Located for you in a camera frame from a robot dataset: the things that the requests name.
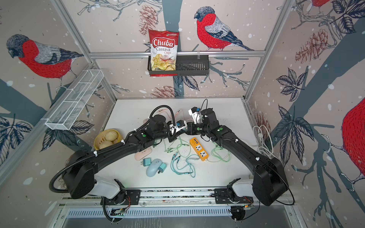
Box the light green charging cable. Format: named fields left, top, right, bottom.
left=163, top=135, right=232, bottom=163

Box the orange power strip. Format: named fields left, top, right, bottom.
left=189, top=138, right=209, bottom=161

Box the teal charger plug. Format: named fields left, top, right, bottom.
left=141, top=158, right=152, bottom=167
left=158, top=163, right=167, bottom=174

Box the teal charging cable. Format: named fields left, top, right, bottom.
left=170, top=151, right=202, bottom=179

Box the light blue computer mouse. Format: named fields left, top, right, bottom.
left=146, top=159, right=163, bottom=177

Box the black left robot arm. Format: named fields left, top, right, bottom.
left=49, top=111, right=187, bottom=199

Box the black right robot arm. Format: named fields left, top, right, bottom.
left=186, top=107, right=290, bottom=206

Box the flat pink computer mouse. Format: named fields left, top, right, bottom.
left=135, top=148, right=152, bottom=161

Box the yellow bowl with buns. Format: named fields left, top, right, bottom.
left=94, top=129, right=123, bottom=150

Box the red Chuba cassava chips bag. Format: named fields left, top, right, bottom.
left=149, top=30, right=179, bottom=70

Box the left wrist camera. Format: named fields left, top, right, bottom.
left=169, top=120, right=187, bottom=134

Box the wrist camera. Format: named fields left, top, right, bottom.
left=169, top=120, right=187, bottom=134
left=188, top=107, right=202, bottom=124

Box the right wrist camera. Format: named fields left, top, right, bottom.
left=188, top=107, right=202, bottom=124

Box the black wire wall basket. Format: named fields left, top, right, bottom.
left=147, top=55, right=210, bottom=77

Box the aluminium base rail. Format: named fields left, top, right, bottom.
left=61, top=186, right=297, bottom=220

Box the white coiled power cable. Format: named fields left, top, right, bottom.
left=252, top=124, right=276, bottom=156

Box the horizontal aluminium frame bar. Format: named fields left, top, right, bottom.
left=89, top=50, right=266, bottom=59

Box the white wire mesh shelf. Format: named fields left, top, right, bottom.
left=45, top=69, right=104, bottom=130

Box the aluminium frame corner post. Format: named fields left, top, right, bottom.
left=50, top=0, right=117, bottom=103

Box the right rear frame post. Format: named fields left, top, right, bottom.
left=245, top=0, right=294, bottom=102

